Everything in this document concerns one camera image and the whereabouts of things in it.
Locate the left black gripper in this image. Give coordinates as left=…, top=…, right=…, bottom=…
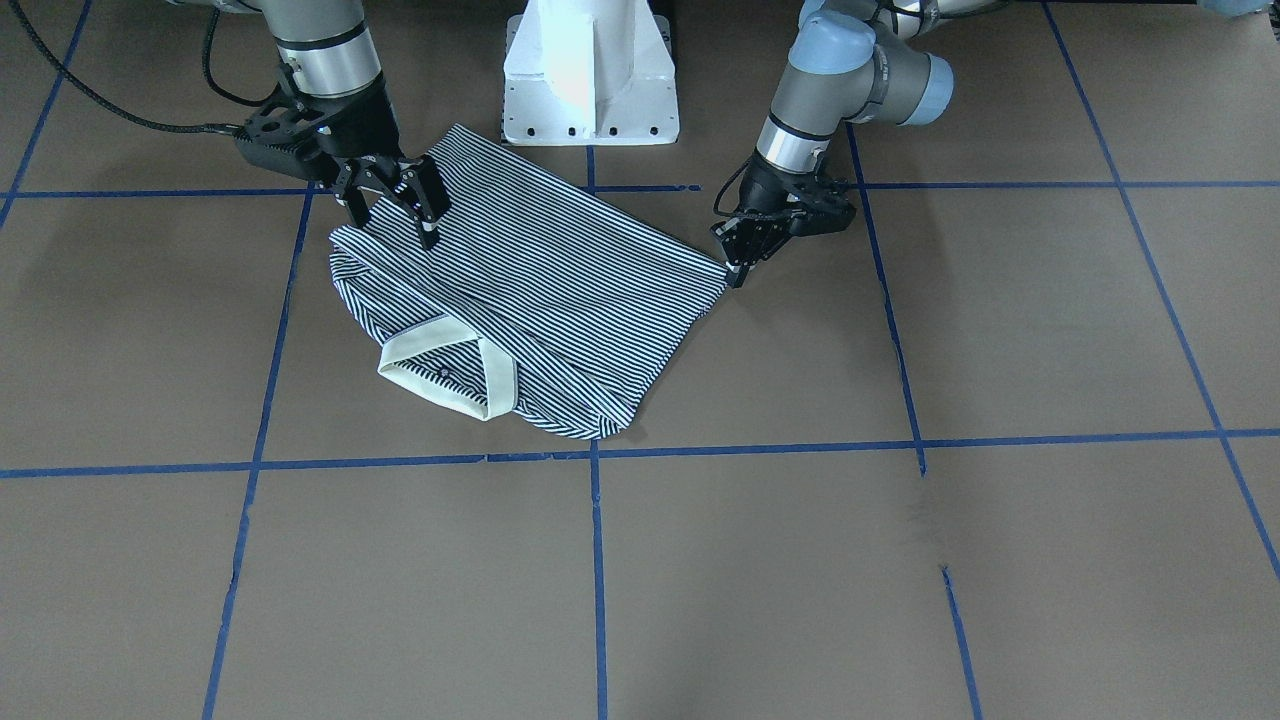
left=710, top=151, right=835, bottom=290

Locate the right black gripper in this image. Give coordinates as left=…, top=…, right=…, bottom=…
left=300, top=76, right=452, bottom=251

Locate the blue white striped polo shirt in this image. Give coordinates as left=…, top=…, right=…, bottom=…
left=329, top=126, right=726, bottom=439

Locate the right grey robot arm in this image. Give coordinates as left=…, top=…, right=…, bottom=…
left=238, top=1, right=451, bottom=250

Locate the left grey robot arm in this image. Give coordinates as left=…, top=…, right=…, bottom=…
left=710, top=1, right=955, bottom=288

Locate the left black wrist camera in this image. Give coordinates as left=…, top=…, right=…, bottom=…
left=788, top=177, right=858, bottom=237

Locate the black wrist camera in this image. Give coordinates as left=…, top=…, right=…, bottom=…
left=233, top=97, right=332, bottom=181
left=788, top=177, right=858, bottom=237

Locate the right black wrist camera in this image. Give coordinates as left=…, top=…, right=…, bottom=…
left=233, top=97, right=332, bottom=181

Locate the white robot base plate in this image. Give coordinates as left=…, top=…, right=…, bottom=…
left=500, top=1, right=681, bottom=147

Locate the black braided cable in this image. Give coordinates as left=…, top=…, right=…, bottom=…
left=5, top=0, right=291, bottom=136

